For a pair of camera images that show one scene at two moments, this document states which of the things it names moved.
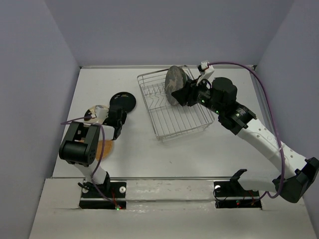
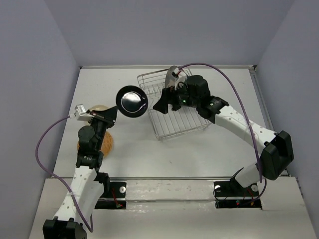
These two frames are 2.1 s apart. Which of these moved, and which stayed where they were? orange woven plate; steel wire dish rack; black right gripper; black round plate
Moved: black right gripper; black round plate
Stayed: orange woven plate; steel wire dish rack
